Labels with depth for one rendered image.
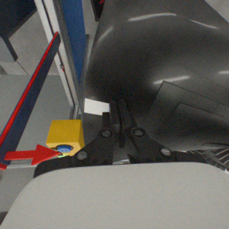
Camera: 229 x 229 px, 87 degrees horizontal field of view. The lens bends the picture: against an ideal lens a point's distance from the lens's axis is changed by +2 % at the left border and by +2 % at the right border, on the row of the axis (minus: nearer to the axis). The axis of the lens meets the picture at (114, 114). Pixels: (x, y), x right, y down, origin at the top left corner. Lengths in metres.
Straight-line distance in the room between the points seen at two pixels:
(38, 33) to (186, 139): 1.38
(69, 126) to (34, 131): 0.69
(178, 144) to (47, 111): 1.09
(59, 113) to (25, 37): 0.74
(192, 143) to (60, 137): 0.35
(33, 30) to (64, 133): 1.13
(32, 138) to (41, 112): 0.23
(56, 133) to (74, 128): 0.06
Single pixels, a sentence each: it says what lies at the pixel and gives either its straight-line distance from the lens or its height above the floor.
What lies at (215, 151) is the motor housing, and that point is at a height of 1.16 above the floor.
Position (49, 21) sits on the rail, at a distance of 0.42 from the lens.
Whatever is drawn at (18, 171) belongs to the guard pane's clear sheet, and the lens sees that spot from 1.03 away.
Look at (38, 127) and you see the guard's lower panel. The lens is 1.11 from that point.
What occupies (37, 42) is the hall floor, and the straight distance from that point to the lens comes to 1.47.
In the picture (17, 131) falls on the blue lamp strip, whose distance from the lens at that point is 0.20.
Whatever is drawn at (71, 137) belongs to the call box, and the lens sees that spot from 0.42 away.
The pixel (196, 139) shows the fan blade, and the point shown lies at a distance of 0.21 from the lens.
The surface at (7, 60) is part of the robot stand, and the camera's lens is 0.42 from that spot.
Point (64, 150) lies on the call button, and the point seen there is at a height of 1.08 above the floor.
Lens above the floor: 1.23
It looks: 36 degrees down
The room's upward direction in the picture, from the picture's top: 175 degrees clockwise
